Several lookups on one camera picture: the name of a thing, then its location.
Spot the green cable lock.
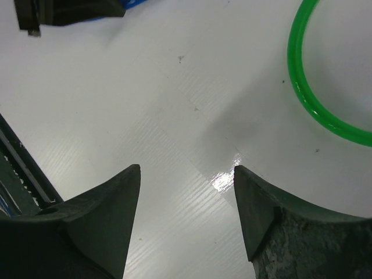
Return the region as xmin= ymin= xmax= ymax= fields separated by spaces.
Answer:
xmin=287 ymin=0 xmax=371 ymax=147

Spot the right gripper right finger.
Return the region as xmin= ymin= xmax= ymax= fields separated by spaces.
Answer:
xmin=234 ymin=165 xmax=371 ymax=278

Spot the blue cable lock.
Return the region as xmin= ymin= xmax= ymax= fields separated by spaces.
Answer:
xmin=85 ymin=0 xmax=146 ymax=22

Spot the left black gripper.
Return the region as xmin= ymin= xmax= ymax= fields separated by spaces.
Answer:
xmin=14 ymin=0 xmax=126 ymax=37

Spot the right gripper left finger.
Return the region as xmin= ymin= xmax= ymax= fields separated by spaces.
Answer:
xmin=1 ymin=164 xmax=141 ymax=278

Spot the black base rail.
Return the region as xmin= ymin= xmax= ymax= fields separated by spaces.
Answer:
xmin=1 ymin=117 xmax=63 ymax=219

